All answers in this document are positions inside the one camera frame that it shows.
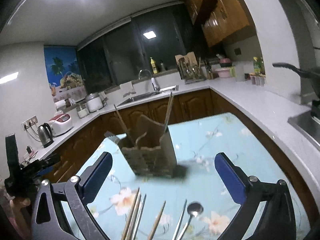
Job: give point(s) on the dark kitchen window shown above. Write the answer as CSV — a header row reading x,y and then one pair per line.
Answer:
x,y
117,56

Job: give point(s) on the wooden upper cabinets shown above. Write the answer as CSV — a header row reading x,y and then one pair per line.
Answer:
x,y
218,18

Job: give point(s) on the person left hand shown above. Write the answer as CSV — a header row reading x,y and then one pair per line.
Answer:
x,y
13,210

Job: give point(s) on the white red rice cooker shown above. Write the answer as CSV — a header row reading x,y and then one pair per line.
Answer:
x,y
60,124

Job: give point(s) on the tropical beach poster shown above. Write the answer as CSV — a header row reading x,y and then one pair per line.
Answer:
x,y
63,73

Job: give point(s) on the pink stacked bowls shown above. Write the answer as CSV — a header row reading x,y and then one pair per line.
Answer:
x,y
226,68

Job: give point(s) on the green drink bottle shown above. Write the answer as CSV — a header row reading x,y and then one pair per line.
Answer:
x,y
258,66

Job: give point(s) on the metal chopstick right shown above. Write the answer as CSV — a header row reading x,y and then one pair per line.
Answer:
x,y
174,237

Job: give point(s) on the wooden utensil holder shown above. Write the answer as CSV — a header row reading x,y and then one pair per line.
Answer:
x,y
152,153

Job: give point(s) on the glass jar white contents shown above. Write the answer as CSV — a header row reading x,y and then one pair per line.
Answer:
x,y
82,110

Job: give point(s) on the wall power socket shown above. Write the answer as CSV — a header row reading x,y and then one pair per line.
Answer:
x,y
29,123

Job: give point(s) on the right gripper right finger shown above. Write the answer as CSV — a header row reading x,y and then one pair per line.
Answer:
x,y
278,218

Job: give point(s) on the stainless kitchen sink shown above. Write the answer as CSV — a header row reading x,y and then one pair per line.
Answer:
x,y
149,94

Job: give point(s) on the chrome sink faucet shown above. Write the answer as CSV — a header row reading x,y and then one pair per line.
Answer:
x,y
146,74

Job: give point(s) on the metal spoon on table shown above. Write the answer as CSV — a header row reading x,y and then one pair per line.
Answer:
x,y
194,209

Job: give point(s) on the metal chopstick left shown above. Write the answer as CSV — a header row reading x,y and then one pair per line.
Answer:
x,y
139,216

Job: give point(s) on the wooden cabinets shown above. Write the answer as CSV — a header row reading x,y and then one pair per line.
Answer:
x,y
186,107
218,18

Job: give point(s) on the stainless gas stove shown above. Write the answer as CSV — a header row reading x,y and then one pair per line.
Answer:
x,y
308,124

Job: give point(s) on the counter utensil rack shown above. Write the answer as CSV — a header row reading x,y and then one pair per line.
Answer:
x,y
190,69

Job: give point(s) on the yellow dish soap bottle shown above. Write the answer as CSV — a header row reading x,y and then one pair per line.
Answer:
x,y
153,65

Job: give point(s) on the white lidded canister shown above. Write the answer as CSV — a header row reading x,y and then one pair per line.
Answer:
x,y
94,102

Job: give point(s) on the wooden chopstick pair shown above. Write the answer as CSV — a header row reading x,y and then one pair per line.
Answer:
x,y
168,112

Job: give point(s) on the metal chopstick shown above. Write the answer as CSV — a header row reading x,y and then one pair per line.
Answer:
x,y
139,216
174,237

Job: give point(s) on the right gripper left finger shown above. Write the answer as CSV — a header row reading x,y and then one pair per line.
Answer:
x,y
48,219

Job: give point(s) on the wooden lower cabinets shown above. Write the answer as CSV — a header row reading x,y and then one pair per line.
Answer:
x,y
186,107

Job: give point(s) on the black wok with lid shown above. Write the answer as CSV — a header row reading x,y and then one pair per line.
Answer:
x,y
311,74

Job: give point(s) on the floral light blue tablecloth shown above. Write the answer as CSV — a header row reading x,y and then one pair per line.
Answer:
x,y
196,143

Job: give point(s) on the stainless electric kettle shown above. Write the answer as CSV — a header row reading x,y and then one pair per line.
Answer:
x,y
45,135

